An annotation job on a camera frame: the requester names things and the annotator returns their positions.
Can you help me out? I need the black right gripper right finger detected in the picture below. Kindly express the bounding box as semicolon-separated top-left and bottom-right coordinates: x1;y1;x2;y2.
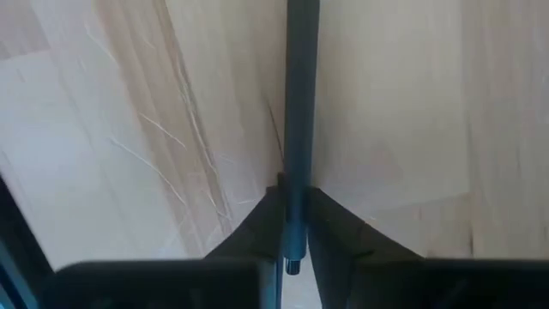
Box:
306;187;425;309

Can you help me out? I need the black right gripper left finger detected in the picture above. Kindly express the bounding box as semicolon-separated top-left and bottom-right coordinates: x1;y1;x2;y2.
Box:
204;186;287;309

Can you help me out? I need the dark grey pen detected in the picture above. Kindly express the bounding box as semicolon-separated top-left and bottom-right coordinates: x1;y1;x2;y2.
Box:
281;0;322;276

